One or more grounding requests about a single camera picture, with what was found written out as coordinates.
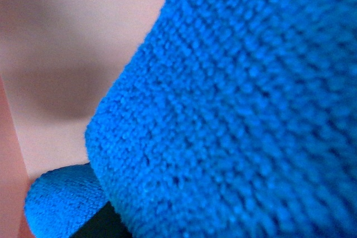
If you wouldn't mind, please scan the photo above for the black own right gripper finger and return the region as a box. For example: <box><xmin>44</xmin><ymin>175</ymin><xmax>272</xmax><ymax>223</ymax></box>
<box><xmin>71</xmin><ymin>202</ymin><xmax>131</xmax><ymax>238</ymax></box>

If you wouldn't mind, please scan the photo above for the blue microfiber cloth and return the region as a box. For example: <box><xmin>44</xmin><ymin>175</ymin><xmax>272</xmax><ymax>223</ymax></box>
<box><xmin>25</xmin><ymin>0</ymin><xmax>356</xmax><ymax>237</ymax></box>

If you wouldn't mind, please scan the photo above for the pink plastic bin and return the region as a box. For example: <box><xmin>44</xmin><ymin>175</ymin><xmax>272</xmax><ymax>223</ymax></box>
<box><xmin>1</xmin><ymin>0</ymin><xmax>164</xmax><ymax>237</ymax></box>

